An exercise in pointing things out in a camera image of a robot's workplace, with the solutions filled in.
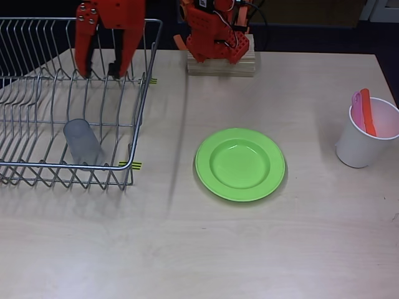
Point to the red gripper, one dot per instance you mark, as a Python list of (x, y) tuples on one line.
[(116, 16)]

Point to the translucent grey plastic cup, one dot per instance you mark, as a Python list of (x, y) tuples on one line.
[(81, 140)]

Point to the green plastic plate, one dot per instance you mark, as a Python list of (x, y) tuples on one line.
[(240, 165)]

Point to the pink plastic fork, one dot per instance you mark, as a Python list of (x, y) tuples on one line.
[(358, 107)]

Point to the orange plastic knife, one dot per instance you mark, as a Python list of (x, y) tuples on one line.
[(368, 115)]

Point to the red robot arm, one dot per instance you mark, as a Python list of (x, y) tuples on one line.
[(205, 31)]

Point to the orange table clamp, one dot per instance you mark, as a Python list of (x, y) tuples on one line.
[(183, 12)]

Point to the wooden base block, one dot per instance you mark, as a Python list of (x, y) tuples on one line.
[(218, 68)]

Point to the white paper cup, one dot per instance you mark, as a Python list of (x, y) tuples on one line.
[(355, 149)]

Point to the grey cabinet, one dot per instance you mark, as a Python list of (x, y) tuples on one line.
[(377, 12)]

